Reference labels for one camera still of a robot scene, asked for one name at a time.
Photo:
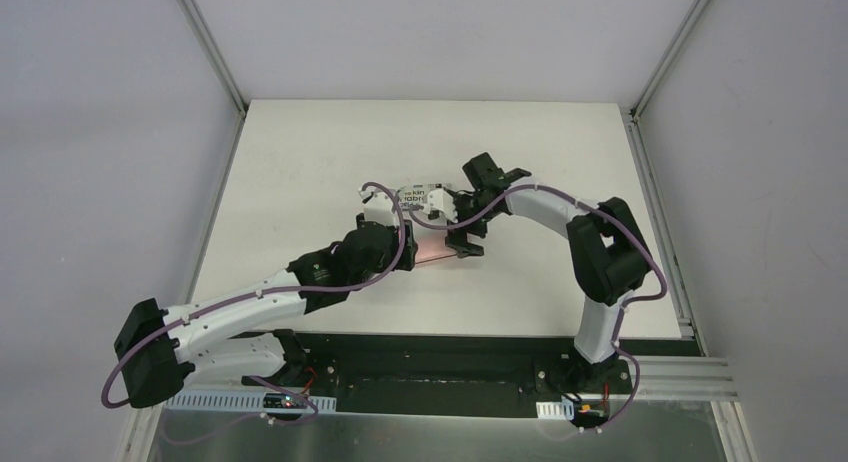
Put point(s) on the pink glasses case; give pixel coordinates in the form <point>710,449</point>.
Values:
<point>432,248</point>

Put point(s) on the left white cable duct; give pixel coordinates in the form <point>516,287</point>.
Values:
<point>250,401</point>

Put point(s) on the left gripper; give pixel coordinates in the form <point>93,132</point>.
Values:
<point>411,255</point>

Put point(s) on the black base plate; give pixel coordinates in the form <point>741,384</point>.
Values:
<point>498,377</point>

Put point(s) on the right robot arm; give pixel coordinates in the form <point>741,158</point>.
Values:
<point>608,252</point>

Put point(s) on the white cable duct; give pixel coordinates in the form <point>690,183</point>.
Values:
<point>555,410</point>
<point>250,401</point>

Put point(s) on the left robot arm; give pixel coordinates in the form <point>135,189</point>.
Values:
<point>160,350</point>

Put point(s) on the right white cable duct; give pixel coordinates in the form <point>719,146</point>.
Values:
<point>555,410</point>

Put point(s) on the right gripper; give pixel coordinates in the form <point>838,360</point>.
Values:
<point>458,240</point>

